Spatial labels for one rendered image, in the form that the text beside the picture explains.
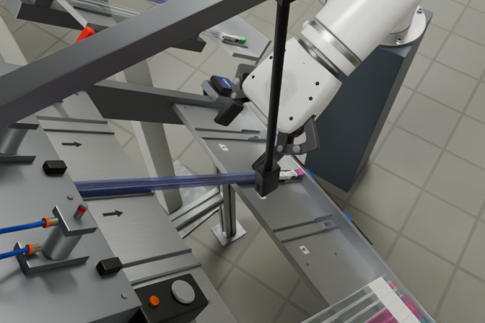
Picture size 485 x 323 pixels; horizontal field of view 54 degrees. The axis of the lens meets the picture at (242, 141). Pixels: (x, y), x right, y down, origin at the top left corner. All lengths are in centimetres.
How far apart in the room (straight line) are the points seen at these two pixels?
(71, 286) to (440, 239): 148
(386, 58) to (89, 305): 95
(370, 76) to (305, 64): 64
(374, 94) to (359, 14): 70
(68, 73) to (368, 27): 43
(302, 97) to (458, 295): 120
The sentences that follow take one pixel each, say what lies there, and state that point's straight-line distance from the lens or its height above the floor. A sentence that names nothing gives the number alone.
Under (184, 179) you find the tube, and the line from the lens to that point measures 64.
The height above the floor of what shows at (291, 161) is 73.
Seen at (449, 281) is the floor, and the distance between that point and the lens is 171.
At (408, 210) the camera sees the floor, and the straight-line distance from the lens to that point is 176.
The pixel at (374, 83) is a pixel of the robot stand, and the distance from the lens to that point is 125.
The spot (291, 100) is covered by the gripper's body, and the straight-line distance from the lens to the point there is 60.
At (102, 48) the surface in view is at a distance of 24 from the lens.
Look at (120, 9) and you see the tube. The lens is 82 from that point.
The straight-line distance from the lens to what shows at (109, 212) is 55.
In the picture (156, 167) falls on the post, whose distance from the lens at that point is 137.
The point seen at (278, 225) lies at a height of 83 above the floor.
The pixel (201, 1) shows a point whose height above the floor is 135.
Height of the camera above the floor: 152
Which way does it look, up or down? 58 degrees down
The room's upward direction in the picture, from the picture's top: straight up
